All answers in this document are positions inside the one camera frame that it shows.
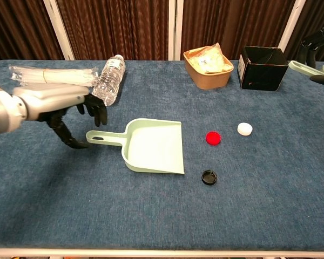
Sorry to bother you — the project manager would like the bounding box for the black bottle cap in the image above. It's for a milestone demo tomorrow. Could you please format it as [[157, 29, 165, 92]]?
[[200, 169, 218, 186]]

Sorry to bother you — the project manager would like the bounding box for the brown paper food bowl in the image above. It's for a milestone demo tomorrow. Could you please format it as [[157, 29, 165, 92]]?
[[183, 46, 234, 90]]

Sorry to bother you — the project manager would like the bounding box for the white bottle cap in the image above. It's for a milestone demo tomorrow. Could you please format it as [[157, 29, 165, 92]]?
[[237, 122, 253, 137]]

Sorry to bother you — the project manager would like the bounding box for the white slanted frame post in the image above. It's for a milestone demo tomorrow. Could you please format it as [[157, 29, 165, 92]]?
[[278, 0, 306, 54], [43, 0, 76, 61]]

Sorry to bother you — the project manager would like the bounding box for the mint green hand brush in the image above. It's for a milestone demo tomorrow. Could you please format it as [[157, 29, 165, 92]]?
[[288, 60, 324, 95]]

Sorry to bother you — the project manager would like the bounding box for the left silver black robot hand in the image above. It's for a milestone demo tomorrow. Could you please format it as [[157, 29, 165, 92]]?
[[12, 83, 108, 149]]

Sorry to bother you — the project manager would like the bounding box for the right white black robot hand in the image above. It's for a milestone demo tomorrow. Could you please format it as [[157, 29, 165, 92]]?
[[299, 19, 324, 85]]

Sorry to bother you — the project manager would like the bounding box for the bundle of wrapped white straws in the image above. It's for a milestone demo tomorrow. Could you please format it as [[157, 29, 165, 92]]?
[[8, 64, 100, 88]]

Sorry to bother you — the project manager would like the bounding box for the mint green plastic dustpan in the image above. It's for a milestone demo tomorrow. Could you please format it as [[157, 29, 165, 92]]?
[[85, 118, 185, 175]]

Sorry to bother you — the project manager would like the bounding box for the brown pleated curtain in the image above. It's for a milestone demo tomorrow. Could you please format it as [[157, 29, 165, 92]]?
[[0, 0, 324, 67]]

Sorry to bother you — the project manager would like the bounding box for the white upright frame post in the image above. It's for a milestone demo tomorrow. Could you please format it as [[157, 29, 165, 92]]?
[[167, 0, 184, 61]]

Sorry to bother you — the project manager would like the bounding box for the clear bag of white items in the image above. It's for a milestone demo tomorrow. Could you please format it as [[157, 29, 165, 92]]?
[[190, 42, 232, 74]]

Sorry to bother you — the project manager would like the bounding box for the clear plastic water bottle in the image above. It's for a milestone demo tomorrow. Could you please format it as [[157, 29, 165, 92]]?
[[91, 54, 126, 106]]

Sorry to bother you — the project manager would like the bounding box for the black cardboard box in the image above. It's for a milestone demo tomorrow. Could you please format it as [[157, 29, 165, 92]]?
[[237, 45, 289, 92]]

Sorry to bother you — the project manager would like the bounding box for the white table edge rail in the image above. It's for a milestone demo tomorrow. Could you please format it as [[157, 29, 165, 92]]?
[[0, 249, 324, 259]]

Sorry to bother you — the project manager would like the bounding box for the red bottle cap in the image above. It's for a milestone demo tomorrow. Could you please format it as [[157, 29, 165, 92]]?
[[205, 131, 222, 147]]

